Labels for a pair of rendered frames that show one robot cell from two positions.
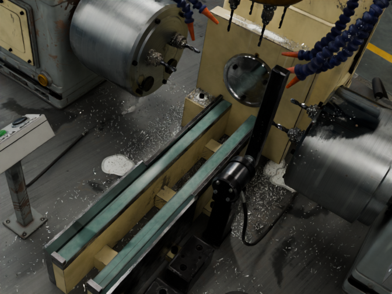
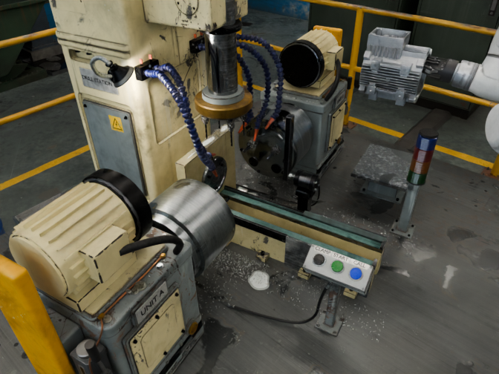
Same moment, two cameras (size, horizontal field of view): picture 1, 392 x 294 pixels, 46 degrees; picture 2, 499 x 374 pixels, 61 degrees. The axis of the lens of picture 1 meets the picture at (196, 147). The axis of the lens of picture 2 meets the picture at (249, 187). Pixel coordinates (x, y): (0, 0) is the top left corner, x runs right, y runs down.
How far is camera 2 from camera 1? 1.35 m
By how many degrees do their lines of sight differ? 62
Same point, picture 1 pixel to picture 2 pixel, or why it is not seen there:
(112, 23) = (209, 213)
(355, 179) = (307, 130)
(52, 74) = (194, 314)
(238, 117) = not seen: hidden behind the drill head
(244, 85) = (214, 181)
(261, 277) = (322, 208)
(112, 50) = (224, 223)
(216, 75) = not seen: hidden behind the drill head
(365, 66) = not seen: outside the picture
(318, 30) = (197, 124)
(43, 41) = (186, 296)
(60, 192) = (296, 309)
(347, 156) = (300, 127)
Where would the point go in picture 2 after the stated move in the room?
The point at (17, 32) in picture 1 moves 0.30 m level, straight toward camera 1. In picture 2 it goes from (171, 321) to (280, 282)
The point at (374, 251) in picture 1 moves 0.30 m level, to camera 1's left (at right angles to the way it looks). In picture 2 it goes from (319, 148) to (325, 191)
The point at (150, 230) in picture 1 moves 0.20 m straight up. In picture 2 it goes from (335, 229) to (341, 181)
